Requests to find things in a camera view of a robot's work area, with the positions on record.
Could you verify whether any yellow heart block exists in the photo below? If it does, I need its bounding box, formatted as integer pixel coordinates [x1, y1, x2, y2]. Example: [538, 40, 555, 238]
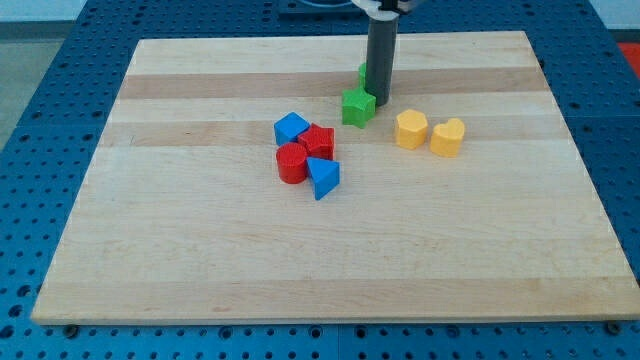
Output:
[429, 118, 465, 158]

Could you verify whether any green star block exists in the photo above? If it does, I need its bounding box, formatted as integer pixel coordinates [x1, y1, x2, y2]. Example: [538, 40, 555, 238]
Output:
[341, 87, 376, 129]

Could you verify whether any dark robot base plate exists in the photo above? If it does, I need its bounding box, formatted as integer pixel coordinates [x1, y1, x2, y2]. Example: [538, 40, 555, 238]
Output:
[277, 0, 366, 21]

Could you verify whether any wooden board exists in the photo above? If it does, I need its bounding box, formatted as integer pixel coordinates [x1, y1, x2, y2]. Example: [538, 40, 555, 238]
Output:
[31, 31, 639, 325]

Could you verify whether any red cylinder block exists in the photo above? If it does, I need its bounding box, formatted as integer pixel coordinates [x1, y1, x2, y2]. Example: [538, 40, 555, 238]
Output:
[276, 142, 308, 184]

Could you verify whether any red star block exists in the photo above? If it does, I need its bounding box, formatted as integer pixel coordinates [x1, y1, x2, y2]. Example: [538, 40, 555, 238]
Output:
[297, 123, 335, 160]

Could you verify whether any blue triangle block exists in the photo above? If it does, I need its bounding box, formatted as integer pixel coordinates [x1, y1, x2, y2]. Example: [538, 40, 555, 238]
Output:
[307, 157, 340, 201]

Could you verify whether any blue cube block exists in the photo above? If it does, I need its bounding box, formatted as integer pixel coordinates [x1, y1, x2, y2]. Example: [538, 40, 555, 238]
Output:
[274, 112, 310, 146]

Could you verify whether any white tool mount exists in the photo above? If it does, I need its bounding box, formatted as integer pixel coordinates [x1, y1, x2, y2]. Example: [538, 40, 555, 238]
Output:
[351, 0, 425, 21]

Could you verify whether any green block behind rod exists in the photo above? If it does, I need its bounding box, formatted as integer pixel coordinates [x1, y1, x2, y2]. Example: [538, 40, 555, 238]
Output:
[358, 63, 367, 89]

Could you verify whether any yellow hexagon block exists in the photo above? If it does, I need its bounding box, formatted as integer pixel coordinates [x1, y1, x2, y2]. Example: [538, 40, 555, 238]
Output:
[394, 109, 428, 150]

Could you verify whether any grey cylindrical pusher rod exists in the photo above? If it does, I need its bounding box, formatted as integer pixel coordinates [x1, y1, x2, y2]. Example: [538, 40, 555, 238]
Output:
[365, 18, 398, 106]

